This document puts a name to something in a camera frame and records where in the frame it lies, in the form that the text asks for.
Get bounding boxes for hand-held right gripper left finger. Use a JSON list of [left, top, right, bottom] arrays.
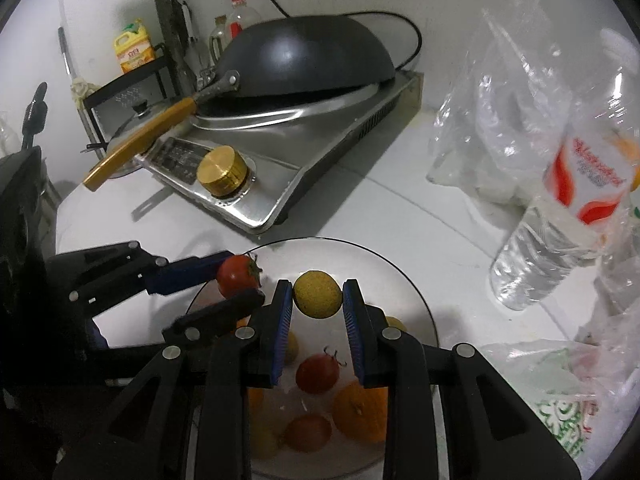
[[52, 279, 293, 480]]

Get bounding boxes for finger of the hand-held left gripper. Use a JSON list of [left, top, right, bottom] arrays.
[[47, 241, 231, 311], [162, 290, 266, 348]]

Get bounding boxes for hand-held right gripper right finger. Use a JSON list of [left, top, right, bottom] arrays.
[[341, 278, 583, 480]]

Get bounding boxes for red tomato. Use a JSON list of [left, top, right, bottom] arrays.
[[285, 412, 333, 453], [295, 352, 341, 396], [216, 255, 263, 298]]

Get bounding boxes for white plate with dark rim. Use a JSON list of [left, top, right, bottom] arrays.
[[182, 237, 441, 480]]

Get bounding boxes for white printed plastic bag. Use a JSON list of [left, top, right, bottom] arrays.
[[480, 340, 633, 461]]

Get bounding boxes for orange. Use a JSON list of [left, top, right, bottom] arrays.
[[332, 380, 390, 443]]

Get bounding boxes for steel gas stove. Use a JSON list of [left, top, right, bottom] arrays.
[[132, 70, 426, 235]]

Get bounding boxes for glass pot lid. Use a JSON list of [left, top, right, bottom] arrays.
[[107, 100, 201, 181]]

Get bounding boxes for clear plastic water bottle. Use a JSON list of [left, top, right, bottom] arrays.
[[490, 30, 640, 312]]

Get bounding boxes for yellow oil jug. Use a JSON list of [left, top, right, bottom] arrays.
[[112, 19, 156, 75]]

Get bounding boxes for small glass bottle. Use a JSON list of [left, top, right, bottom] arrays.
[[209, 16, 231, 68]]

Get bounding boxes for red-capped bottle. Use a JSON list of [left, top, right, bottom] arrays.
[[227, 0, 263, 41]]

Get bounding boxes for crumpled clear plastic bag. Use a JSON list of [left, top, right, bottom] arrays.
[[575, 230, 640, 341]]

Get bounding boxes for black wire rack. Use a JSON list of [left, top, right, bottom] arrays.
[[82, 42, 173, 146]]

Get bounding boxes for dark metal post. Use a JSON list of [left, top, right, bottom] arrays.
[[149, 0, 201, 96]]

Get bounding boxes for black wok with golden handle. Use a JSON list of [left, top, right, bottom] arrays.
[[82, 14, 396, 192]]

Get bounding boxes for black power cable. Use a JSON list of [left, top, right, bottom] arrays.
[[215, 0, 423, 71]]

